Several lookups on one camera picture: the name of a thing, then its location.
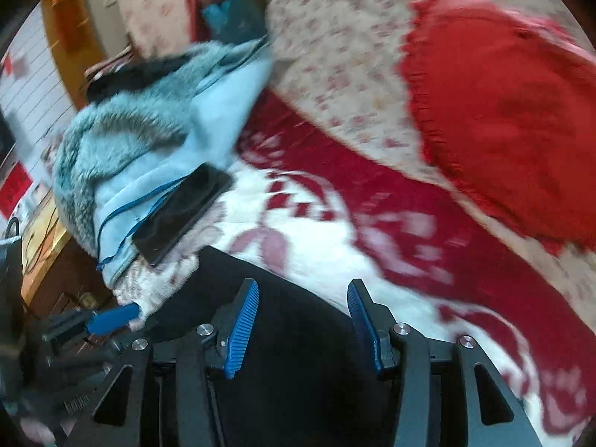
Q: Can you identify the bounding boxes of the black pants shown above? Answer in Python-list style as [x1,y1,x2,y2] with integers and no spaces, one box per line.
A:
[148,246,388,446]

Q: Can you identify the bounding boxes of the black smartphone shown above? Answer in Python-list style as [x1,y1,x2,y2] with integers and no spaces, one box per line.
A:
[132,162,233,267]

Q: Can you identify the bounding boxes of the red and white blanket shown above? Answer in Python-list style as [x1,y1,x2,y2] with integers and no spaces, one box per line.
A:
[113,90,593,447]

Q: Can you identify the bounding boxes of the light blue fleece jacket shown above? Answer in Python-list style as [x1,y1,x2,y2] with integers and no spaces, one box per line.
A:
[53,37,273,288]

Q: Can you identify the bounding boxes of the red heart-shaped pillow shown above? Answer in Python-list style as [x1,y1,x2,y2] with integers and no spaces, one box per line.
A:
[401,0,595,253]

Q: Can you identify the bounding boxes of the floral beige quilt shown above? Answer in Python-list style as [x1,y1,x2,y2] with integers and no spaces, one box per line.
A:
[111,0,596,327]

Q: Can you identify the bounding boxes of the teal bag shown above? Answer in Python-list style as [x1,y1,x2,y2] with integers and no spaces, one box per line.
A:
[201,0,268,44]

